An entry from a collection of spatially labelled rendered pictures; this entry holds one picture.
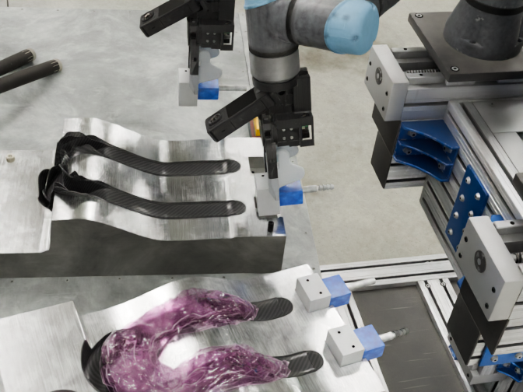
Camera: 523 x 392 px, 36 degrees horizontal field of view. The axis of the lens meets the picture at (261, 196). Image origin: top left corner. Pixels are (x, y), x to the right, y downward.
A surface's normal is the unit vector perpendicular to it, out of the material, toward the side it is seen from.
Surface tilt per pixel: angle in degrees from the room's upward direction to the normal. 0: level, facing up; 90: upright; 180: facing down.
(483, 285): 90
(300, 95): 82
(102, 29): 0
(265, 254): 90
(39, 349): 0
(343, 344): 0
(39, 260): 90
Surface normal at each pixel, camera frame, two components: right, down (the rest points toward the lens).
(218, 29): 0.11, 0.67
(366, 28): 0.85, 0.26
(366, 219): 0.08, -0.74
